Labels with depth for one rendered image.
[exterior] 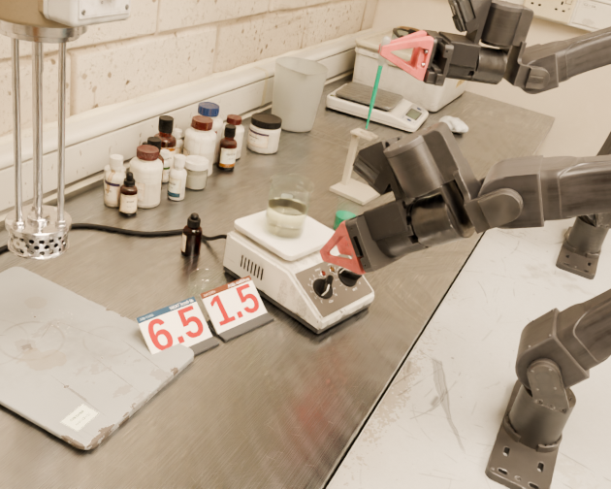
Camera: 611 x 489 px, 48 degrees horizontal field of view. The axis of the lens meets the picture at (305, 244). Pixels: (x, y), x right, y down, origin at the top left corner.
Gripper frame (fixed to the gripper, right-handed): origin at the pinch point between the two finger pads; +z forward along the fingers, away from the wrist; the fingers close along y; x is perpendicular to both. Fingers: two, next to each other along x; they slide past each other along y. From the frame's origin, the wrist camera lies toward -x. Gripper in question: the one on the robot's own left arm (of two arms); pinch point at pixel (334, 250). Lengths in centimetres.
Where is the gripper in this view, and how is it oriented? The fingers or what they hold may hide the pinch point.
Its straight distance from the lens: 88.9
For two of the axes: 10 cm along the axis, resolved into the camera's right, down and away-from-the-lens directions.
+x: 3.4, 9.4, 0.4
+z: -6.9, 2.2, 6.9
